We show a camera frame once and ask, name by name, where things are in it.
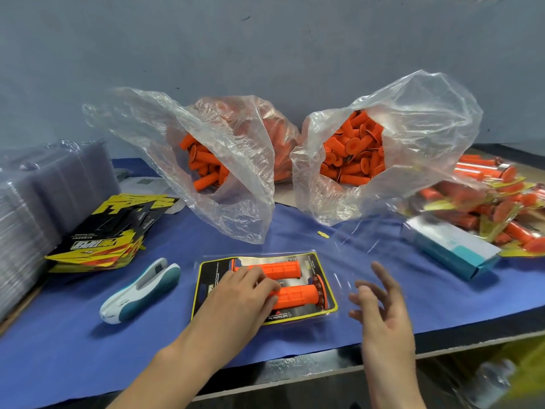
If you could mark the yellow plastic crate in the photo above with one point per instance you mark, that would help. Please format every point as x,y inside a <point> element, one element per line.
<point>530,366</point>

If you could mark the teal white cardboard box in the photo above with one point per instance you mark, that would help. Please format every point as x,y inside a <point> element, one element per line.
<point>451,247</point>

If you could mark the clear plastic bottle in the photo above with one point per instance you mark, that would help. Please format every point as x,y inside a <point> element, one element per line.
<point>492,383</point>

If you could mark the person's left hand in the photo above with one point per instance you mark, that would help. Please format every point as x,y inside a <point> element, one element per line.
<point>230,315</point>

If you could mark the stack of yellow black cards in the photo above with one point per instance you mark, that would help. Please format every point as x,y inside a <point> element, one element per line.
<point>111,230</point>

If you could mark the yellow black backing card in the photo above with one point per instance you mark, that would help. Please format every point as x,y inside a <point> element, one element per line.
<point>209,281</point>

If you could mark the teal hand stapler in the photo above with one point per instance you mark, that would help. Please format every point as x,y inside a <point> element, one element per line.
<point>136,294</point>

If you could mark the small yellow scrap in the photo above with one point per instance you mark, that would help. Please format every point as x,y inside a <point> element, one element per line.
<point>323,234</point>

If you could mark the pile of packed grip packages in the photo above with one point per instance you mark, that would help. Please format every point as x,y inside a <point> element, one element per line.
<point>524,162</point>

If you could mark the person's right hand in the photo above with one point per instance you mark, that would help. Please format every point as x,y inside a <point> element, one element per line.
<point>387,336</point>

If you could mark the stack of clear blister shells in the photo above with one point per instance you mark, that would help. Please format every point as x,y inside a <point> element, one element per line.
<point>38,208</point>

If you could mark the large clear plastic bag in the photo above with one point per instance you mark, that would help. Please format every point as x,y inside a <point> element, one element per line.
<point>434,115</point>

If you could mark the white printed paper sheet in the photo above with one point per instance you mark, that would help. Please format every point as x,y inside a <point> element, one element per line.
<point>145,185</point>

